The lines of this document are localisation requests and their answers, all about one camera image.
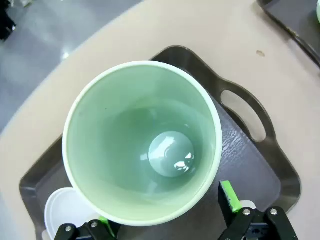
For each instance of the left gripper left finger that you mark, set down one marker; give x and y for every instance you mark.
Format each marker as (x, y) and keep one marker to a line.
(75, 232)

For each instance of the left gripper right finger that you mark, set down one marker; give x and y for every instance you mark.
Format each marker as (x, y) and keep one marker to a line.
(250, 222)

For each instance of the white round bowl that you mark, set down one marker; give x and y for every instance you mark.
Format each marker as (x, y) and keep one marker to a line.
(65, 207)

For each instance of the tall pale green cup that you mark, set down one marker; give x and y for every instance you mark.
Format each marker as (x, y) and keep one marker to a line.
(112, 137)

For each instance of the pale green bowl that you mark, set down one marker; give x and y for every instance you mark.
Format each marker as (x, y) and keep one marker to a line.
(318, 12)

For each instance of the dark brown serving tray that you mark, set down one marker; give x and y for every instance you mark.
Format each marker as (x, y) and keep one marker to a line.
(250, 162)
(295, 15)

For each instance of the black floor equipment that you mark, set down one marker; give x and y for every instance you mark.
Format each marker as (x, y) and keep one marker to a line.
(6, 20)

